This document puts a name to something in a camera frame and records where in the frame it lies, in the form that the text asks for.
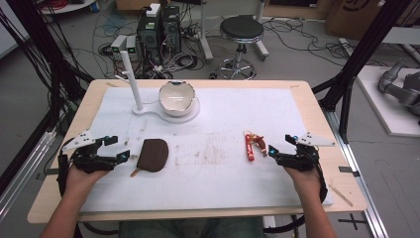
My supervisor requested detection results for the black metal frame beam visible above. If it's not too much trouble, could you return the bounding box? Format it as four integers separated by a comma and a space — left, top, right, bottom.
311, 0, 414, 144
0, 0, 95, 196

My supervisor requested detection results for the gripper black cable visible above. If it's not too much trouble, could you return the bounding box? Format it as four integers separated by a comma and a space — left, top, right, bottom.
262, 145, 329, 235
56, 138, 77, 197

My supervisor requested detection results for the thin wooden stick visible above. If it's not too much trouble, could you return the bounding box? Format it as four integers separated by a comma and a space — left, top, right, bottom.
328, 183, 354, 208

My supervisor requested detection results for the white stand with post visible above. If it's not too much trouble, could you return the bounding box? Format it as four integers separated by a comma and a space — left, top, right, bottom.
119, 50, 202, 125

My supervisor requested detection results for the brown zip pouch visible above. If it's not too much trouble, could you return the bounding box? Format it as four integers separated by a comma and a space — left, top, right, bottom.
130, 138, 170, 179

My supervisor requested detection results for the person's left hand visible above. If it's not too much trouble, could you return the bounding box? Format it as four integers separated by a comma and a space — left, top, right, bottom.
63, 164, 111, 200

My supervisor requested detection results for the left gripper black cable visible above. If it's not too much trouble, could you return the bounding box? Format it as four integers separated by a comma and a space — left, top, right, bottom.
56, 138, 77, 197

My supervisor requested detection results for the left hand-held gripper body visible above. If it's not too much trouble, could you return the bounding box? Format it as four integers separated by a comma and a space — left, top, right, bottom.
60, 129, 117, 175

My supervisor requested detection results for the white foam mat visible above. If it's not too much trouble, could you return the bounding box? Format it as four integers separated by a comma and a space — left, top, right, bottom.
80, 86, 334, 213

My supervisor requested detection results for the red keychain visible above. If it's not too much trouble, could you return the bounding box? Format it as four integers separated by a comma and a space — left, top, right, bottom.
243, 130, 268, 163

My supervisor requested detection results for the white floor platform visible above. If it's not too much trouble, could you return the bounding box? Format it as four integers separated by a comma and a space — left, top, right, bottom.
356, 64, 420, 138

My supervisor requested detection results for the white table leg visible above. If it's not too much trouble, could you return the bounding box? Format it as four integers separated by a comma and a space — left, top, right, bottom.
197, 0, 215, 61

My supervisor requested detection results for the person's right hand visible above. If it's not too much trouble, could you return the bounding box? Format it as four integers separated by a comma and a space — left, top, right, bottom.
282, 167, 323, 203

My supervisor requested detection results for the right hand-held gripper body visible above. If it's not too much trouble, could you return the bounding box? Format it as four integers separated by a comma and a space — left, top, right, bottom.
276, 132, 337, 173

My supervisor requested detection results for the white ceramic bowl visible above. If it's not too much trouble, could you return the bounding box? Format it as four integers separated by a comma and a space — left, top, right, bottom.
157, 79, 197, 118

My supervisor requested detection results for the white box on computer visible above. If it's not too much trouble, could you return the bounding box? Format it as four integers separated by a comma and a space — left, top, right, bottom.
145, 2, 162, 19

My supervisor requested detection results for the cardboard box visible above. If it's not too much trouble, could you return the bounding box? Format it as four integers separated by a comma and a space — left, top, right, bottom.
324, 0, 390, 42

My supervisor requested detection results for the black computer tower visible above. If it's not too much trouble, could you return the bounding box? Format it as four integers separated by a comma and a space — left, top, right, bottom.
136, 13, 163, 68
160, 5, 182, 55

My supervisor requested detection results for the white power supply box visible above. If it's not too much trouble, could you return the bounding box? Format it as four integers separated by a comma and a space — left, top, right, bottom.
110, 34, 129, 57
126, 35, 139, 55

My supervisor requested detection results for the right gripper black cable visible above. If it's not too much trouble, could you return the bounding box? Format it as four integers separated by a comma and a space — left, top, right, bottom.
262, 145, 329, 235

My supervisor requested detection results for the black round stool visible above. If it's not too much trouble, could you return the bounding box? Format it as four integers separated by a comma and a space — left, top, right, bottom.
217, 14, 265, 80

